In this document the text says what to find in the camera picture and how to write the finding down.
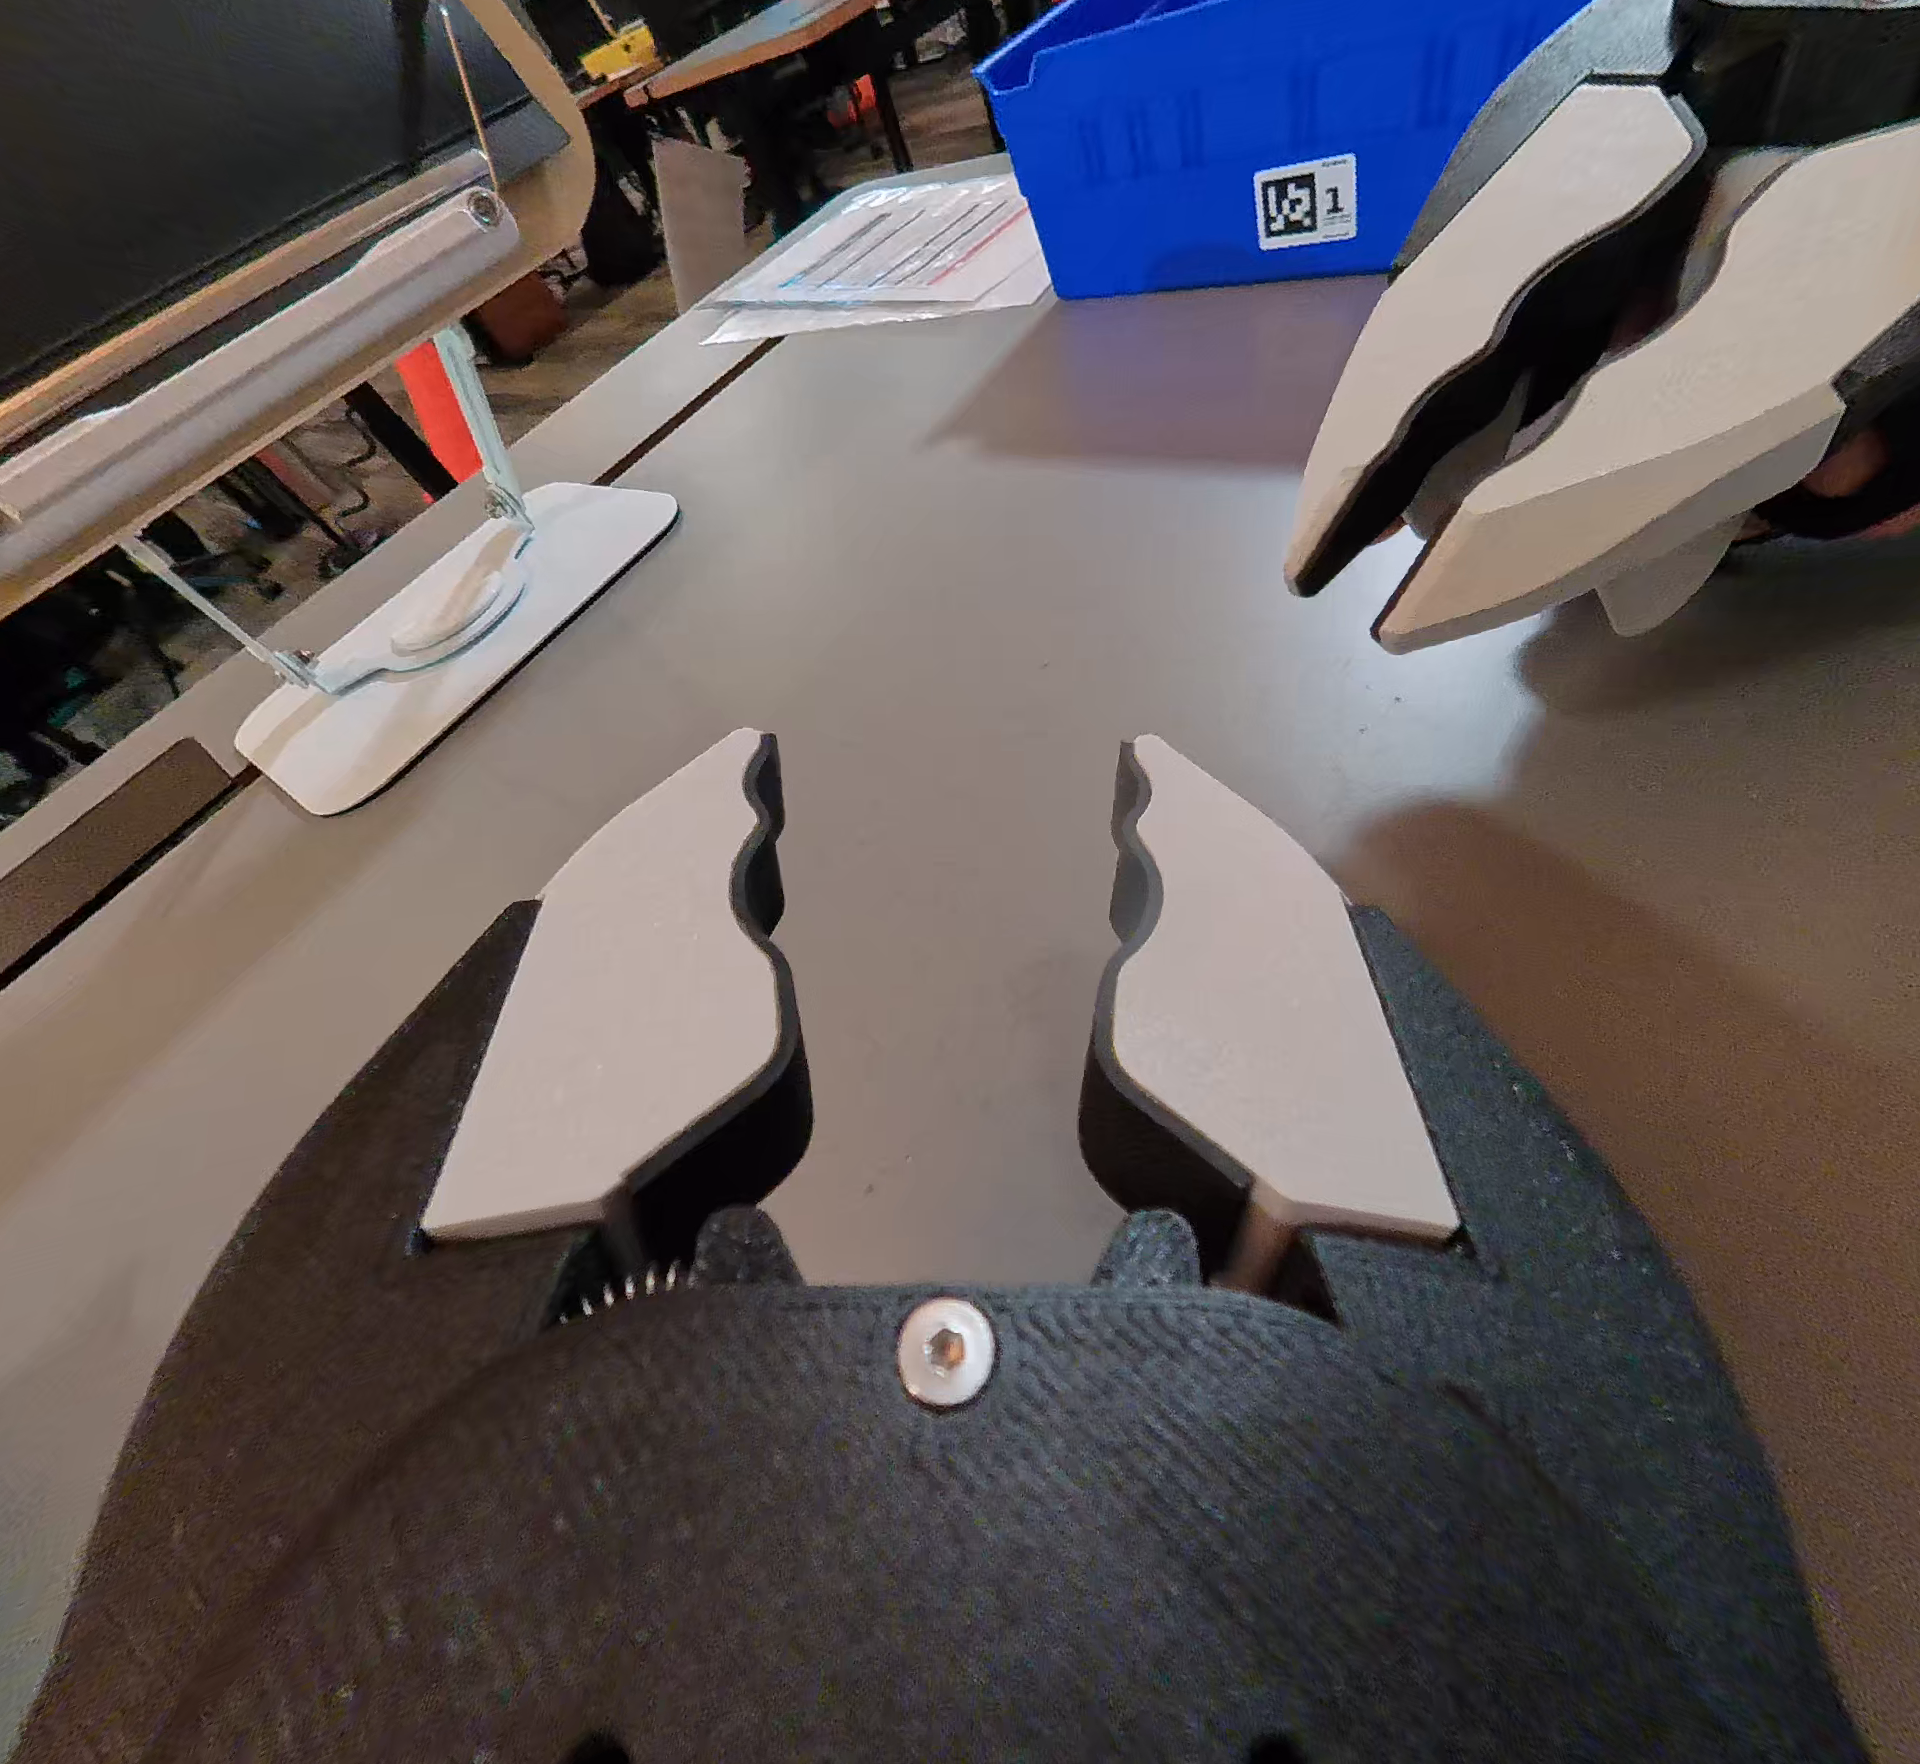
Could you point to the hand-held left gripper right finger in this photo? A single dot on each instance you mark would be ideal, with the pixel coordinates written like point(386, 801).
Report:
point(1275, 1044)

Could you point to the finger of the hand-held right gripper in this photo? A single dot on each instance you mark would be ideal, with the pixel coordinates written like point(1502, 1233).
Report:
point(1694, 429)
point(1500, 217)

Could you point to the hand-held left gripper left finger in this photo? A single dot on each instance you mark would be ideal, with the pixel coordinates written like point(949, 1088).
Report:
point(629, 1029)

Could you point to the blue plastic storage bin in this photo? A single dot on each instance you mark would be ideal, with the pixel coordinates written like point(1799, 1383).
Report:
point(1170, 68)

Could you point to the person's right hand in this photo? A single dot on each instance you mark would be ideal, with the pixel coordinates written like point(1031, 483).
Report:
point(1851, 466)

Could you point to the white monitor stand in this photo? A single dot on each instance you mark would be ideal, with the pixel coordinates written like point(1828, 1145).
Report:
point(494, 623)

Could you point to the printed white paper sheet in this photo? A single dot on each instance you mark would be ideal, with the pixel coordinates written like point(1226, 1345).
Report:
point(899, 249)

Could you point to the long wooden desk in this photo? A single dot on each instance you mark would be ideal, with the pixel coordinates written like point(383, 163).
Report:
point(839, 3)

